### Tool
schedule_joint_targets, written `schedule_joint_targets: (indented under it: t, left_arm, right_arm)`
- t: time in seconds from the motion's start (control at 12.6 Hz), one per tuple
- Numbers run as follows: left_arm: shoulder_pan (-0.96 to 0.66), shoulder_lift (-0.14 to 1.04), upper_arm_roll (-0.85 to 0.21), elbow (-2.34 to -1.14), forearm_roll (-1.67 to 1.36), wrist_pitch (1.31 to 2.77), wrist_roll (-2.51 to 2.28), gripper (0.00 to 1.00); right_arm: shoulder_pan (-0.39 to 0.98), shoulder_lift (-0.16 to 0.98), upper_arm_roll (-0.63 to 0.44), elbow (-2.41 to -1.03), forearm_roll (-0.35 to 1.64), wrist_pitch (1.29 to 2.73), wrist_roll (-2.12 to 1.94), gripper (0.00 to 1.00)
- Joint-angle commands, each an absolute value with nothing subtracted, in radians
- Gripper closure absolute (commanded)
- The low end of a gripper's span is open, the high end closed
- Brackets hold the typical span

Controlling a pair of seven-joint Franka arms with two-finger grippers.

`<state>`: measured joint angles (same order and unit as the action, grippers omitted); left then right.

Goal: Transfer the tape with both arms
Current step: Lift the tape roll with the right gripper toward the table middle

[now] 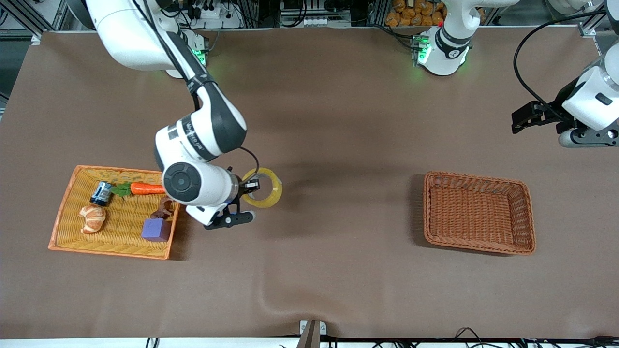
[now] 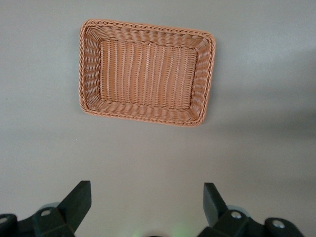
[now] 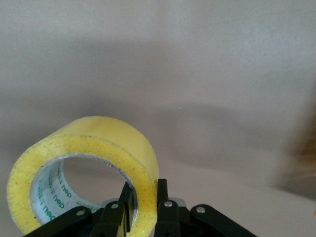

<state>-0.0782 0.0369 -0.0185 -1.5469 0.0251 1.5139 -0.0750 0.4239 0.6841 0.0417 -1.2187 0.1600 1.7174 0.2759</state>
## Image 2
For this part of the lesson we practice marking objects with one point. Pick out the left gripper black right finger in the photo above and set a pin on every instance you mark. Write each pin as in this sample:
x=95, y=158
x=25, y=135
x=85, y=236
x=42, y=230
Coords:
x=217, y=209

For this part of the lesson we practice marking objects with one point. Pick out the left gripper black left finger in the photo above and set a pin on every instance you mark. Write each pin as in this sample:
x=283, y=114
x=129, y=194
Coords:
x=74, y=205

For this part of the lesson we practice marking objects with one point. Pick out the table cover cloth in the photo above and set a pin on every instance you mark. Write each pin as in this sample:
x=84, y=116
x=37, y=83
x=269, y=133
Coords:
x=158, y=153

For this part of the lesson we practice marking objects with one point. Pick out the brown wicker basket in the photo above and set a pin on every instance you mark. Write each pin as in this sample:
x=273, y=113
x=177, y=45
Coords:
x=148, y=74

